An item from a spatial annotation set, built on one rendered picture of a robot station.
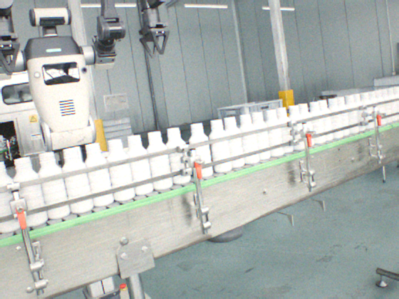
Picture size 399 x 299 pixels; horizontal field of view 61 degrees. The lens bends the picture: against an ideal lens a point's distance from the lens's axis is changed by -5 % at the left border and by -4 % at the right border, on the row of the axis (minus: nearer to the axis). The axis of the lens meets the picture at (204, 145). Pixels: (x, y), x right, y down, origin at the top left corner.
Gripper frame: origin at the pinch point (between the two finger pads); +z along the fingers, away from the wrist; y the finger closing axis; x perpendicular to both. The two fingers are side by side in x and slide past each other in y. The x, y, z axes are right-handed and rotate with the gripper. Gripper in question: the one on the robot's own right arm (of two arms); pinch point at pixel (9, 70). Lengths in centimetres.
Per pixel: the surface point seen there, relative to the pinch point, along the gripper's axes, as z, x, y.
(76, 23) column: -203, 218, -744
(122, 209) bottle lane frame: 40.9, 18.9, 20.9
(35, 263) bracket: 46, -5, 26
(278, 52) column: -93, 798, -682
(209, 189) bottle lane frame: 42, 46, 21
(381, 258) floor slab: 139, 199, -17
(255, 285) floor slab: 139, 120, -59
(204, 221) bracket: 49, 39, 26
